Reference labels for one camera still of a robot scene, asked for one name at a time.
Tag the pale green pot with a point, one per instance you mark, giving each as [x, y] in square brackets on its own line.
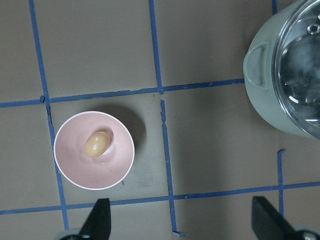
[259, 74]

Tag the glass pot lid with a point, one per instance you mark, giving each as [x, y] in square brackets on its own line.
[296, 67]

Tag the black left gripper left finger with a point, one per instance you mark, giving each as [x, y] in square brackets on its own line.
[98, 223]

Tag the beige egg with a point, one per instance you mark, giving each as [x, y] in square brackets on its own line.
[97, 144]

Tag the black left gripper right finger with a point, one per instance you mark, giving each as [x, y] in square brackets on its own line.
[267, 223]

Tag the pink bowl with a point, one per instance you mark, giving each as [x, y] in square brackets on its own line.
[99, 173]

